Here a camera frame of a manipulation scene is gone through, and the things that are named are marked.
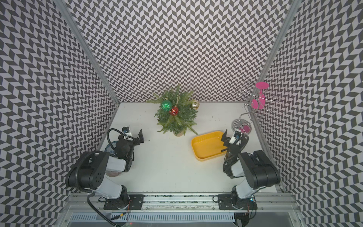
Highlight green glitter ball ornament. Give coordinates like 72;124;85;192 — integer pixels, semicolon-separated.
161;100;173;112

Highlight small green christmas tree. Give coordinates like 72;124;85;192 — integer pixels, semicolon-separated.
147;85;198;136

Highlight red faceted ball ornament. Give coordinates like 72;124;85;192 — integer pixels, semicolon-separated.
169;107;179;116

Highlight gold shiny ball ornament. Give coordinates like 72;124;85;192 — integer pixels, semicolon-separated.
191;100;200;110

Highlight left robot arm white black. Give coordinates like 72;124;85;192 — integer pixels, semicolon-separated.
66;126;145;210

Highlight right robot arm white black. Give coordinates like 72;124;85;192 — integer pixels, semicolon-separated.
221;131;281;210

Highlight blue patterned small plate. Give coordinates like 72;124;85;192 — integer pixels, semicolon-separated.
105;141;117;157

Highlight yellow plastic tray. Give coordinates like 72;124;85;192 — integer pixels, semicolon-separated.
191;131;226;161

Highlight pink patterned small plate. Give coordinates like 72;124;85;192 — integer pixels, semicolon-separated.
105;171;122;177

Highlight pink plastic wine glass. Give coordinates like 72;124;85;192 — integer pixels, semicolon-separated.
251;82;269;110

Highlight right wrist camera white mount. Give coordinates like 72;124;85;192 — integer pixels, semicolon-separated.
229;129;243;145

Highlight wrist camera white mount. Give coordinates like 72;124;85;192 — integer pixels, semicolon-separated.
122;126;132;137
229;129;243;145

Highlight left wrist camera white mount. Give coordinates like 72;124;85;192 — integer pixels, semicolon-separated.
122;126;132;137

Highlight right aluminium corner post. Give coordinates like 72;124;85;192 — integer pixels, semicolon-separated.
257;0;302;82

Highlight aluminium corner post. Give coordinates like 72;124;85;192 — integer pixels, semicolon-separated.
53;0;120;106
257;0;302;82

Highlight left aluminium corner post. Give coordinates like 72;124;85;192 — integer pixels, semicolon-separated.
53;0;120;106

